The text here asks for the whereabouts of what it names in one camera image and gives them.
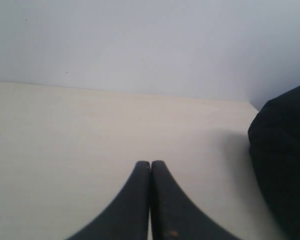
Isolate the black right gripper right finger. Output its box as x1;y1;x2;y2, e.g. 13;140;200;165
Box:
149;160;236;240

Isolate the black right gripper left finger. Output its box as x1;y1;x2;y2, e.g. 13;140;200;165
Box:
69;161;150;240

